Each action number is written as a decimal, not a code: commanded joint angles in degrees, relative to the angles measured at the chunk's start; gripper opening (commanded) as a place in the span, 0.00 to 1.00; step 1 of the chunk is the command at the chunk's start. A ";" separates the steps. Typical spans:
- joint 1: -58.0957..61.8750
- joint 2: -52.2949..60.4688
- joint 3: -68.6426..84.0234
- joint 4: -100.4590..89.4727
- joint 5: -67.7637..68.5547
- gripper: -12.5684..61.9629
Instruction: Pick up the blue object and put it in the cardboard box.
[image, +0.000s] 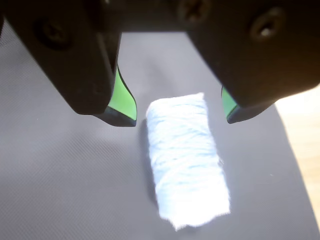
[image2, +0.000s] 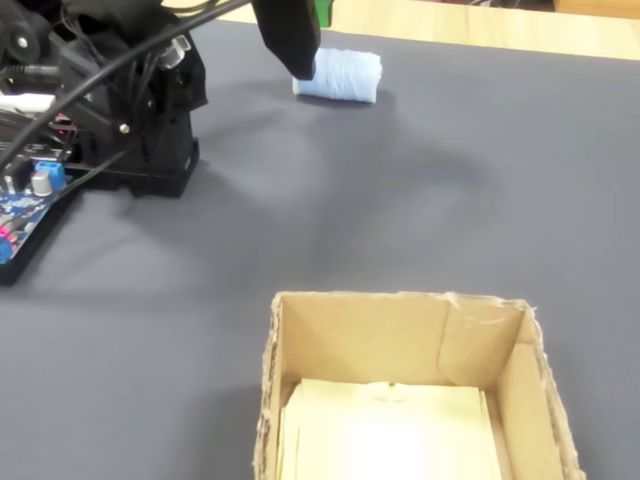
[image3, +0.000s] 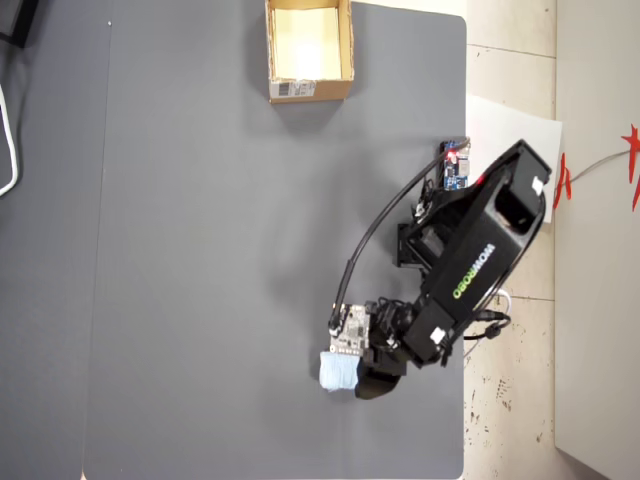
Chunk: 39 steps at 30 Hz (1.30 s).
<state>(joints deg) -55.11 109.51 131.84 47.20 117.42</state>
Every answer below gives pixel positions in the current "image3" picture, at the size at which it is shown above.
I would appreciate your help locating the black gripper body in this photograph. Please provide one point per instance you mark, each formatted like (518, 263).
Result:
(387, 340)

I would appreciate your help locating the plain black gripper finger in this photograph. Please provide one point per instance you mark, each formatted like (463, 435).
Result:
(377, 386)

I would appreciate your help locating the pale blue soft block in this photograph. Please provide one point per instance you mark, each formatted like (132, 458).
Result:
(337, 372)

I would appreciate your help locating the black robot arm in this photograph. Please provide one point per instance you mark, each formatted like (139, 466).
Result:
(480, 250)

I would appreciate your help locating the open cardboard box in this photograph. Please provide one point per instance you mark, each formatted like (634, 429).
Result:
(310, 92)

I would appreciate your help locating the blue circuit board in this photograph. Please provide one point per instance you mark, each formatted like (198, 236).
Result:
(452, 172)

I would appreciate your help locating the grey table mat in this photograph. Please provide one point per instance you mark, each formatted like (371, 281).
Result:
(225, 250)
(50, 300)

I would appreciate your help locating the white paper sheet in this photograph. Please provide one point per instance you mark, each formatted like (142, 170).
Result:
(495, 130)

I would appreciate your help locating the red tape strip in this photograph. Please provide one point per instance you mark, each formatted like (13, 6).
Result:
(564, 180)

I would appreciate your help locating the red tape star mark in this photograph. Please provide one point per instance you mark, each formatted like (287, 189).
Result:
(636, 165)

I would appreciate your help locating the black object corner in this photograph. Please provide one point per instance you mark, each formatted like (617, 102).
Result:
(15, 20)

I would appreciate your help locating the gripper camera circuit board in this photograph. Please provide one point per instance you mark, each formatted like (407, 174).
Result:
(352, 330)

